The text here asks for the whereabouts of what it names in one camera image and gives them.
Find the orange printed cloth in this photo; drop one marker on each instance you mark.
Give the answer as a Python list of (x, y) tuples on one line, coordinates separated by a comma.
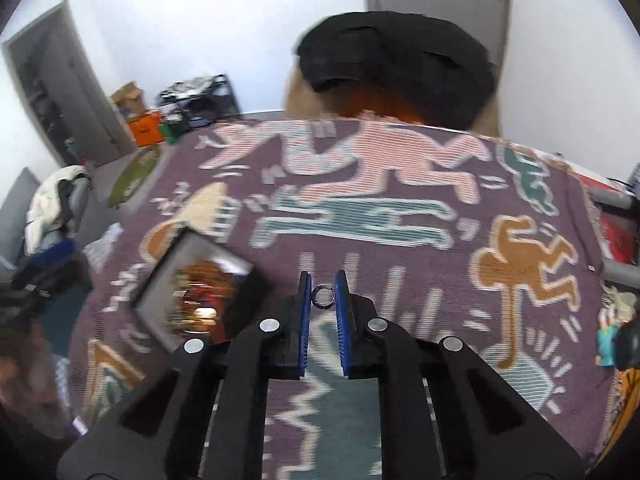
[(625, 400)]

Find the orange box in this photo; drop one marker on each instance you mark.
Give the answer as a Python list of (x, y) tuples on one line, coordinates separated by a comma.
[(147, 130)]

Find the black floor rack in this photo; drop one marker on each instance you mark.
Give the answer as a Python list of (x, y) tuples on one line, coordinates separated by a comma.
[(200, 95)]

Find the white clothes pile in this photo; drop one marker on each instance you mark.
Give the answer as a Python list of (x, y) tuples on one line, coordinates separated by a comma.
[(47, 200)]

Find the black jewelry box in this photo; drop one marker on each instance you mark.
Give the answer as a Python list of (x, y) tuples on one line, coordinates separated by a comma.
[(245, 305)]

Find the green box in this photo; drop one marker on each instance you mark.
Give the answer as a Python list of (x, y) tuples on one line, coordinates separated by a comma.
[(172, 132)]

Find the grey foam bar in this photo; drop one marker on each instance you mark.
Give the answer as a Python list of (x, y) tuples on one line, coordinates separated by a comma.
[(615, 200), (622, 267)]

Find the grey side door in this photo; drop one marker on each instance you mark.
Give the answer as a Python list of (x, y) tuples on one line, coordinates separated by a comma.
[(75, 85)]

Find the teal toy figure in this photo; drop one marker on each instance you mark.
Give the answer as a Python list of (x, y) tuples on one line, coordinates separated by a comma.
[(612, 340)]

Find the black device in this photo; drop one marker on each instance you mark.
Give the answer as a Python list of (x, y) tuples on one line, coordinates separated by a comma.
[(631, 350)]

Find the red cloth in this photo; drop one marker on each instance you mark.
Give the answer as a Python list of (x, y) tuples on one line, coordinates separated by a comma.
[(620, 235)]

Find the brown chair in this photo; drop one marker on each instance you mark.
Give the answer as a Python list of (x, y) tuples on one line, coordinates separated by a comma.
[(295, 100)]

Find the cardboard box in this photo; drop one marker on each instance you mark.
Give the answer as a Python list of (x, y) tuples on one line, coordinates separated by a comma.
[(127, 100)]

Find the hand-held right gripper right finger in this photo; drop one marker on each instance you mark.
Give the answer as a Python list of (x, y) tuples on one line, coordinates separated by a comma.
[(341, 325)]

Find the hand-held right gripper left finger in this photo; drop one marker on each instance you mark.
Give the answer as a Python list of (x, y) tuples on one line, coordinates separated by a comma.
[(304, 325)]

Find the green floor mat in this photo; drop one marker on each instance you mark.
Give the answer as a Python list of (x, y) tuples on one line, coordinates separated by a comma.
[(132, 175)]

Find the printed purple blanket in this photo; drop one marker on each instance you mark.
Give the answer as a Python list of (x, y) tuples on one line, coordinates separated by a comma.
[(400, 270)]

